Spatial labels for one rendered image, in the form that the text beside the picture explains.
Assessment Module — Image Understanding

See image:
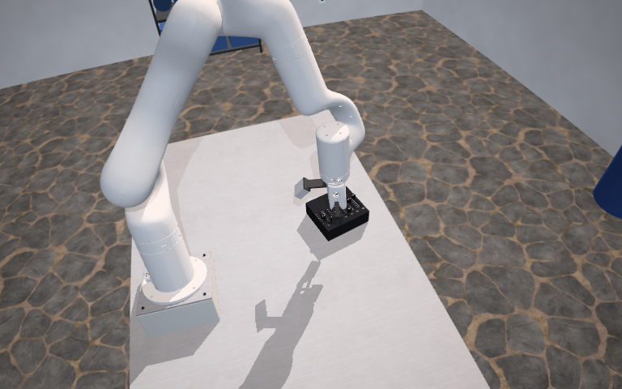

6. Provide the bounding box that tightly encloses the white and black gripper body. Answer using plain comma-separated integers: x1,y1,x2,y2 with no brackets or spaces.
325,180,347,210

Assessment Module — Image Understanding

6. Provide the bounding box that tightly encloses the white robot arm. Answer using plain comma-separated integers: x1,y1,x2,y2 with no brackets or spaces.
100,0,365,305

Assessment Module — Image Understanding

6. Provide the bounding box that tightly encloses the black lighting desk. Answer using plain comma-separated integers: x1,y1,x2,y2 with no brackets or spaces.
305,187,369,241

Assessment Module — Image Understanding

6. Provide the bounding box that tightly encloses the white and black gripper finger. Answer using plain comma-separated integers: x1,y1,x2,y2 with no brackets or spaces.
332,202,343,224

